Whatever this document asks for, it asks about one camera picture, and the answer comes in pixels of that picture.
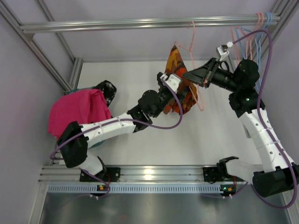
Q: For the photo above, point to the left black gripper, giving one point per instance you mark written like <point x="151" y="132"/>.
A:
<point x="170" y="91"/>

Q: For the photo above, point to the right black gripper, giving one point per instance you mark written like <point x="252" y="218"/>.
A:
<point x="210" y="73"/>

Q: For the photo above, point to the orange camouflage trousers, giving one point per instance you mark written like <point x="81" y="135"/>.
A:
<point x="187" y="92"/>

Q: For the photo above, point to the pink trousers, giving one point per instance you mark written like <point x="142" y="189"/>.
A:
<point x="84" y="107"/>

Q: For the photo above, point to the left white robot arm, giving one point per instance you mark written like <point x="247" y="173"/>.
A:
<point x="77" y="139"/>

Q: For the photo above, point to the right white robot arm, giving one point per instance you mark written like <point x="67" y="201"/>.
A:
<point x="278" y="172"/>

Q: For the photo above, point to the pink empty hanger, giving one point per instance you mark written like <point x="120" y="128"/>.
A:
<point x="249" y="40"/>

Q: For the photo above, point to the black white patterned garment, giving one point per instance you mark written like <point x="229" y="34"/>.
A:
<point x="108" y="90"/>

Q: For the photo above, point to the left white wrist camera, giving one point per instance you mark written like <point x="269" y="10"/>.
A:
<point x="173" y="81"/>

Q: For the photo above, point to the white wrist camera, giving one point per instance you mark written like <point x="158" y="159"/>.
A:
<point x="222" y="51"/>
<point x="173" y="81"/>

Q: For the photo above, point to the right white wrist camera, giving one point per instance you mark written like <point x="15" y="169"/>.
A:
<point x="222" y="51"/>

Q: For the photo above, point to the aluminium hanging rail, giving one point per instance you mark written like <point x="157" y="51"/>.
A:
<point x="208" y="21"/>

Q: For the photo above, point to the slotted grey cable duct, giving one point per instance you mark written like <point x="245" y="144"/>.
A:
<point x="140" y="188"/>

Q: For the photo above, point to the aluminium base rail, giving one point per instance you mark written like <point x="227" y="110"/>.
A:
<point x="136" y="174"/>

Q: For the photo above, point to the left aluminium frame post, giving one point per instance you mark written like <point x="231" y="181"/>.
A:
<point x="11" y="18"/>

